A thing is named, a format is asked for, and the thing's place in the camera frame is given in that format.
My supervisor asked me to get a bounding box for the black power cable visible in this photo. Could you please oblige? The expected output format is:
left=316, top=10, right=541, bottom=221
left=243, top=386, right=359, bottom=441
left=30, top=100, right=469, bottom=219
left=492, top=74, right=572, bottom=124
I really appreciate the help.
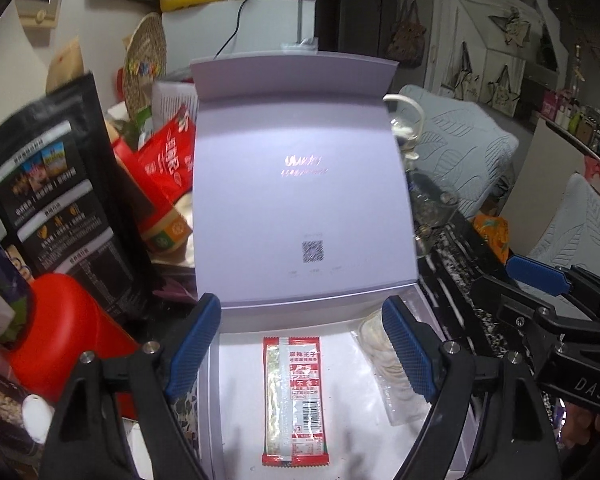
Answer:
left=215, top=0, right=253, bottom=58

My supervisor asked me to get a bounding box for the black printed pouch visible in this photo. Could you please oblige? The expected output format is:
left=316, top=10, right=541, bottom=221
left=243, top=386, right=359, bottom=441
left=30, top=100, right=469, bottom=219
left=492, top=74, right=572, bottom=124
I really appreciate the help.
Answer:
left=0, top=72, right=158, bottom=321

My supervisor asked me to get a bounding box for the round woven mat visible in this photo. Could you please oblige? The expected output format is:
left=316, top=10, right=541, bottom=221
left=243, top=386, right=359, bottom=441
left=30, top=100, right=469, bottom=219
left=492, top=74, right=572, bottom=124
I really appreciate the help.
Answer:
left=124, top=12, right=167, bottom=116

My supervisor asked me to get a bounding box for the clear packet of cotton pads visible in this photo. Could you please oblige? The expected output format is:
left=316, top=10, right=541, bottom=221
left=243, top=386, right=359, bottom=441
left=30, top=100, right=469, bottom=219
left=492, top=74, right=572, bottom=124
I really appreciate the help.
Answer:
left=352, top=307, right=433, bottom=426

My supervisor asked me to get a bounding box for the white tote bag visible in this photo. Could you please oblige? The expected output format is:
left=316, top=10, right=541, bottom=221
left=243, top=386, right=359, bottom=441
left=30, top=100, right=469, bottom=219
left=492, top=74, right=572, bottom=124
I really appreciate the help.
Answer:
left=442, top=42, right=481, bottom=103
left=482, top=65, right=521, bottom=111

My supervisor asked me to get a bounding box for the red and green food pack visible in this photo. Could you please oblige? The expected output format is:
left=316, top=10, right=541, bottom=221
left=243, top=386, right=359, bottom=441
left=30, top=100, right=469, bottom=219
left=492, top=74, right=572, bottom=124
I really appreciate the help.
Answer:
left=112, top=137, right=188, bottom=256

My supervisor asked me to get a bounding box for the row of bottles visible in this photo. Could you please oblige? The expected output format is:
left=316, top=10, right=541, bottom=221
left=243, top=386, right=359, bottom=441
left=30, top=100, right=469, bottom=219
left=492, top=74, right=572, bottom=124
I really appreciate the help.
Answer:
left=540, top=45, right=600, bottom=156

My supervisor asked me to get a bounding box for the white appliance box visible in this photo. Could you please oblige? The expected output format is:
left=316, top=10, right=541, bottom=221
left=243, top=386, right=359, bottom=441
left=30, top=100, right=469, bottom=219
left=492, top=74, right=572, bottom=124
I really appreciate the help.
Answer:
left=161, top=0, right=317, bottom=81

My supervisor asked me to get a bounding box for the brown hanging bag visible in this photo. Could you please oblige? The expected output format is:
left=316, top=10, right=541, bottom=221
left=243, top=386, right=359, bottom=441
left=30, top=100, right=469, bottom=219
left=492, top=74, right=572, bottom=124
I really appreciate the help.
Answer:
left=385, top=0, right=426, bottom=66

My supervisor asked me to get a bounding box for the red bottle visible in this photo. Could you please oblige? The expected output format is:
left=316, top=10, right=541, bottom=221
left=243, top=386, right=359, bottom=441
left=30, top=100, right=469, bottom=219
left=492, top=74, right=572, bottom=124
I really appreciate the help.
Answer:
left=7, top=272, right=141, bottom=446

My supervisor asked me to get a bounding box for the lavender gift box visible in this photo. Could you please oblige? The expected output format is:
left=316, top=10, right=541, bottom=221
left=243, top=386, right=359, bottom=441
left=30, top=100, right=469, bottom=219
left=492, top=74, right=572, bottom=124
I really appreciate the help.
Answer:
left=189, top=51, right=486, bottom=480

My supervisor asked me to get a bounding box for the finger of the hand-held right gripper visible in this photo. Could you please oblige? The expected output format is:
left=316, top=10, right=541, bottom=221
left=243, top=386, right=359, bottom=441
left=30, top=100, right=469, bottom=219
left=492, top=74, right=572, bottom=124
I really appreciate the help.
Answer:
left=469, top=275, right=600, bottom=361
left=505, top=254, right=600, bottom=318

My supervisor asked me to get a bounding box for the orange patterned cloth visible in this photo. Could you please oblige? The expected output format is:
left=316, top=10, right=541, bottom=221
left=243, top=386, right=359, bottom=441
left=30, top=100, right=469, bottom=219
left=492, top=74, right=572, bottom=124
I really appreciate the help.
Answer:
left=472, top=214, right=511, bottom=266

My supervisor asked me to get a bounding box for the beige cardboard sheet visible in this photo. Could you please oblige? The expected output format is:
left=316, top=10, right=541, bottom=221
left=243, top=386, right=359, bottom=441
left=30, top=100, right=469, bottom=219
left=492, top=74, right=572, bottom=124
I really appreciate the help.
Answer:
left=500, top=117, right=600, bottom=256

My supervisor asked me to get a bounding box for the white cabinet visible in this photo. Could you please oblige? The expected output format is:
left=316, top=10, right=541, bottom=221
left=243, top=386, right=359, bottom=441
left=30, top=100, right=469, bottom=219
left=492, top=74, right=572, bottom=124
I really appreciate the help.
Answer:
left=430, top=0, right=571, bottom=116

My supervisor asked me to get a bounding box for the red snack packet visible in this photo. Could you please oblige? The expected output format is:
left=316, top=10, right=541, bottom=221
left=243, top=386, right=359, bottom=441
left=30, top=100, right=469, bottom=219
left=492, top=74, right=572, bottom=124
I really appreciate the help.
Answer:
left=261, top=336, right=327, bottom=467

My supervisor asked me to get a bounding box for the glass mug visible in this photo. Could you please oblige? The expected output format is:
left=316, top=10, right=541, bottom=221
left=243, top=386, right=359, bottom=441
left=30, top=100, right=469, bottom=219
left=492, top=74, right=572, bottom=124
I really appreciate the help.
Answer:
left=407, top=167, right=463, bottom=258

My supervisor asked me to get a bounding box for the red snack bag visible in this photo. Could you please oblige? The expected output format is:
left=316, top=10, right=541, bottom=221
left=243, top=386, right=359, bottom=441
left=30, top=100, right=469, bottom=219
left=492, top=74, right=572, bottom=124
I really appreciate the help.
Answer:
left=137, top=105, right=198, bottom=206

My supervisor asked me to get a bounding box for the dark blue packet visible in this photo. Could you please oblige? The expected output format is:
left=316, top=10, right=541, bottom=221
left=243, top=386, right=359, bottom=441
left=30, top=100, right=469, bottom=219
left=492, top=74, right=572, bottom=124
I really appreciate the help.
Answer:
left=0, top=210, right=33, bottom=346

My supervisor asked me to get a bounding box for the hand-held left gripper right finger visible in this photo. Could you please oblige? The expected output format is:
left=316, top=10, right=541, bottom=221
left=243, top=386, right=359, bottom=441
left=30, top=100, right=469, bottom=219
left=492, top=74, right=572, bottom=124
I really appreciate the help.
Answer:
left=380, top=296, right=563, bottom=480

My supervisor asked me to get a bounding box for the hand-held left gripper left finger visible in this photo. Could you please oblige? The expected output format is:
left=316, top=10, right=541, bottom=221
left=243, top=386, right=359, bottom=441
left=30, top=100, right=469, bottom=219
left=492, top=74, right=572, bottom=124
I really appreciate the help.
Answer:
left=40, top=292, right=223, bottom=480

